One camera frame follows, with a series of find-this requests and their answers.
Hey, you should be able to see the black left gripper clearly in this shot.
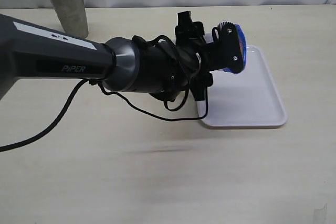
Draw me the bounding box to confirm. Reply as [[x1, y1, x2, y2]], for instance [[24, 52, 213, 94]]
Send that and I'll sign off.
[[174, 10, 245, 104]]

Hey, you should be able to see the blue plastic lid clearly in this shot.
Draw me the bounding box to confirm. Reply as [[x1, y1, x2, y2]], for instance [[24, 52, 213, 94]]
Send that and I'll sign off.
[[223, 23, 247, 74]]

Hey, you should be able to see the stainless steel tumbler cup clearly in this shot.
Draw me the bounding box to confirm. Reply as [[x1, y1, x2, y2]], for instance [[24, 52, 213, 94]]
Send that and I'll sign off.
[[50, 0, 89, 38]]

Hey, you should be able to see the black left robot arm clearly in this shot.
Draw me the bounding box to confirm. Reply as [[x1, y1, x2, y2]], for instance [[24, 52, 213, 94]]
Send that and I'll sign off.
[[1, 11, 247, 102]]

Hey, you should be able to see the white rectangular plastic tray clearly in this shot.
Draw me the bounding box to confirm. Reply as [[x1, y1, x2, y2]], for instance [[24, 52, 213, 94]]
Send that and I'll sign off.
[[196, 45, 288, 129]]

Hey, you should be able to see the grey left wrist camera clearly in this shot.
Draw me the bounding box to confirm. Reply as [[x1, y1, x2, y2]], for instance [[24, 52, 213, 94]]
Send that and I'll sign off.
[[212, 21, 236, 41]]

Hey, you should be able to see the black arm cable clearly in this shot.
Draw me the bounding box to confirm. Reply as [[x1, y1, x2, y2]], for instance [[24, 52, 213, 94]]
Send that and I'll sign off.
[[0, 35, 211, 153]]

